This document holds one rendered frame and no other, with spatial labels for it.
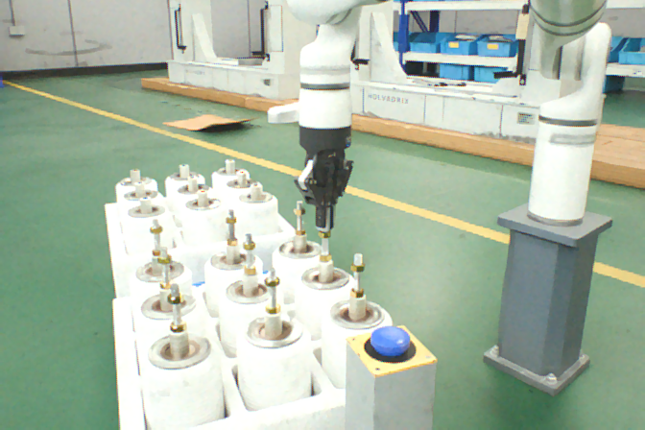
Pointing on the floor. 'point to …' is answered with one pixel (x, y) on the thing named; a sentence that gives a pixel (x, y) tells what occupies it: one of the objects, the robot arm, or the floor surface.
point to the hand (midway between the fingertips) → (325, 216)
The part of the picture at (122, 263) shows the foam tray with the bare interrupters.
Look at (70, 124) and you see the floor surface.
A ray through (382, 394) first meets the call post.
